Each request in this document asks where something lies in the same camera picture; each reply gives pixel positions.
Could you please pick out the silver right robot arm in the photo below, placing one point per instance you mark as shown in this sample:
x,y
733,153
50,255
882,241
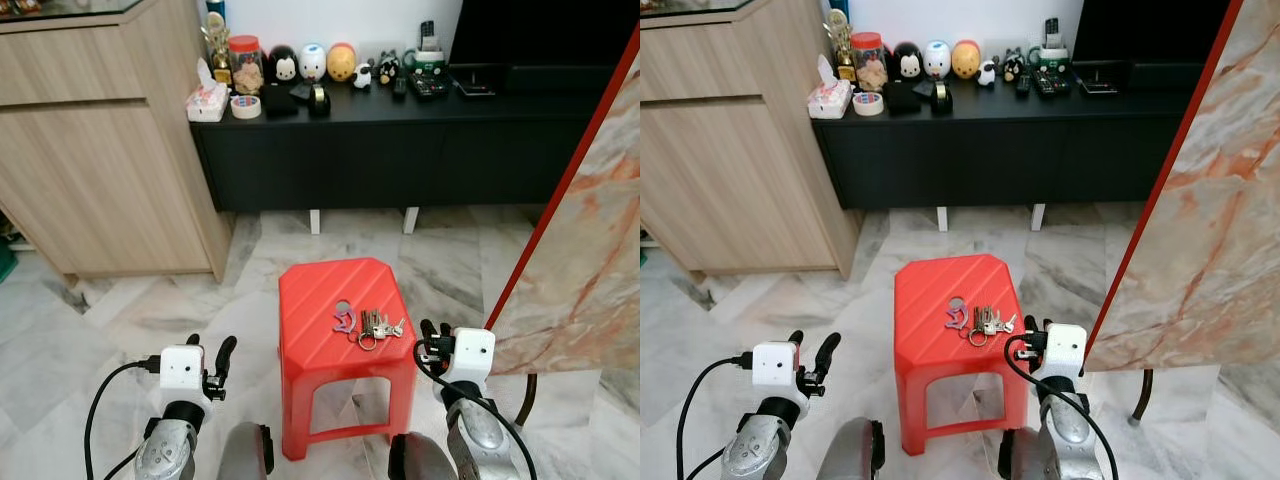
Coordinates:
x,y
1068,430
482,440

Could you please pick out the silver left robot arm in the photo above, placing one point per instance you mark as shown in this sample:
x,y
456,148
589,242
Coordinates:
x,y
168,445
758,445

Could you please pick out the purple key tag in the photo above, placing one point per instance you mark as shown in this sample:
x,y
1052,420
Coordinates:
x,y
345,322
957,319

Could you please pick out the grey left robot leg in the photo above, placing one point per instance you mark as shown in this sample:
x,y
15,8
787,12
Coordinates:
x,y
852,455
245,455

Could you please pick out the grey robot leg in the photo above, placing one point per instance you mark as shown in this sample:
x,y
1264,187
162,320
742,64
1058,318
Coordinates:
x,y
245,455
852,455
420,460
1020,458

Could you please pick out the red plastic stool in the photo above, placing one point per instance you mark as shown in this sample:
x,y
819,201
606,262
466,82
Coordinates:
x,y
330,380
945,375

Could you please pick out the dark table leg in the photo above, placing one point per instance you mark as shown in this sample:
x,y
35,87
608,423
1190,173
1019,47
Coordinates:
x,y
1144,395
527,398

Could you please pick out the grey right robot leg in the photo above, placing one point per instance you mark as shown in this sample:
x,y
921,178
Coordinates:
x,y
1020,458
420,460

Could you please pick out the marble table with red edge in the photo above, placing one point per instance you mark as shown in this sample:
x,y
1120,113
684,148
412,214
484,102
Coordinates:
x,y
1200,220
590,250

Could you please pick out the light wooden cabinet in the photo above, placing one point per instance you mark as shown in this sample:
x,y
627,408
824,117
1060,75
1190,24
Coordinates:
x,y
100,170
740,170

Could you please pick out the black low console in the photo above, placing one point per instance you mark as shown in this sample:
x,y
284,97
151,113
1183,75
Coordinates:
x,y
400,150
1000,150

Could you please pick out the white tape roll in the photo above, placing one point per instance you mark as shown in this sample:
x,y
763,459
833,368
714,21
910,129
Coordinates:
x,y
868,104
246,107

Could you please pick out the large black remote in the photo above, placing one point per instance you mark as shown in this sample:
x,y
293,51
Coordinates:
x,y
429,85
1052,82

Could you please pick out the small black remote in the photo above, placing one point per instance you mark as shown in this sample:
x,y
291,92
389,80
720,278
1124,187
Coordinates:
x,y
399,86
1023,83

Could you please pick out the white tissue pack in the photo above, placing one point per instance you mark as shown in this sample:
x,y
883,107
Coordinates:
x,y
207,100
829,97

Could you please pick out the black tape dispenser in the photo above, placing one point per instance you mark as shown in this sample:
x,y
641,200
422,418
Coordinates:
x,y
319,99
942,96

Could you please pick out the black television stand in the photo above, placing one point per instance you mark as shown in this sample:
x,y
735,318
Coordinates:
x,y
478,80

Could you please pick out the black wallet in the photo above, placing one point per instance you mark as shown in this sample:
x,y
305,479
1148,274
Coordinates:
x,y
280,100
904,96

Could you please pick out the small black white figurine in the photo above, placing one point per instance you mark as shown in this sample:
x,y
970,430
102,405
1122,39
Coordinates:
x,y
987,73
362,76

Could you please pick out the green mug with phone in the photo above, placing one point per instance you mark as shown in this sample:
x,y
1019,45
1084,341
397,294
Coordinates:
x,y
1050,52
428,55

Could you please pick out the yellow egg figure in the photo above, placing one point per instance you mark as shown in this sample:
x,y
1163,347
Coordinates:
x,y
966,59
341,62

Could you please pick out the red lidded snack jar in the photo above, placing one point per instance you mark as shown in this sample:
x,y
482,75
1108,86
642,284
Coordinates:
x,y
246,68
869,65

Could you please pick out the white egg figure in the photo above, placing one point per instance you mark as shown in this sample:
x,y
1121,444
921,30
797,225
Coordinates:
x,y
937,59
313,62

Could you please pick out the black egg figure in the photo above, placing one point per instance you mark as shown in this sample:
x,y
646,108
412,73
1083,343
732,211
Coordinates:
x,y
283,64
907,61

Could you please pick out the gold trophy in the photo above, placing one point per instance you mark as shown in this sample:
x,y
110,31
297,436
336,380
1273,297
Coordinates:
x,y
216,50
842,45

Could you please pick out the black television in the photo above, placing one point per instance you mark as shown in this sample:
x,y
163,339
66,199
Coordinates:
x,y
1150,30
540,30

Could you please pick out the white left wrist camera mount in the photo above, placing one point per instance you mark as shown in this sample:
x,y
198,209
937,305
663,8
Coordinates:
x,y
181,366
772,363

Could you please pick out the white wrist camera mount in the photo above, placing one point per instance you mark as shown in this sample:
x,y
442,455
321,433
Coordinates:
x,y
1064,348
473,352
181,366
772,363

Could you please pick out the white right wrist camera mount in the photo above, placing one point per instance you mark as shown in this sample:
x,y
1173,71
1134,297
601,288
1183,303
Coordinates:
x,y
1064,348
473,352

